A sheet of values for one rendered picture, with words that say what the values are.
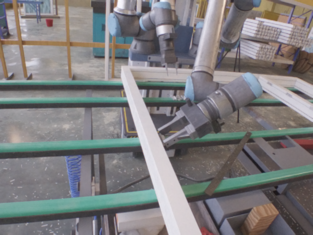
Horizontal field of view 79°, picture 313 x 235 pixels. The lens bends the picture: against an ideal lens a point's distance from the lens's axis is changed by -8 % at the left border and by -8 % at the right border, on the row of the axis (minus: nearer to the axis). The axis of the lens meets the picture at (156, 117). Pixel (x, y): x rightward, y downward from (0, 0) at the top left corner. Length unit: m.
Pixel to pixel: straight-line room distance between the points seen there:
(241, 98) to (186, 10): 1.22
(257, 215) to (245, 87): 0.45
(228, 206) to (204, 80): 0.48
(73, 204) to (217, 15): 0.88
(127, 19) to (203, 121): 0.96
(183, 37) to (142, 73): 0.60
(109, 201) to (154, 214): 0.24
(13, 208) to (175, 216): 0.38
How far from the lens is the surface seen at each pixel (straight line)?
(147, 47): 1.53
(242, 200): 0.91
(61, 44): 3.54
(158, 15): 1.09
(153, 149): 0.60
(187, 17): 1.78
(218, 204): 0.85
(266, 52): 5.98
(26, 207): 0.59
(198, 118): 0.64
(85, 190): 0.64
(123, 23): 1.41
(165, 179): 0.53
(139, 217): 0.74
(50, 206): 0.57
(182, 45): 1.76
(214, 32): 0.92
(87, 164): 0.71
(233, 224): 0.89
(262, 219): 0.85
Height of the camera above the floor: 1.32
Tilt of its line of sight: 30 degrees down
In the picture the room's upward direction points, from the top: 9 degrees clockwise
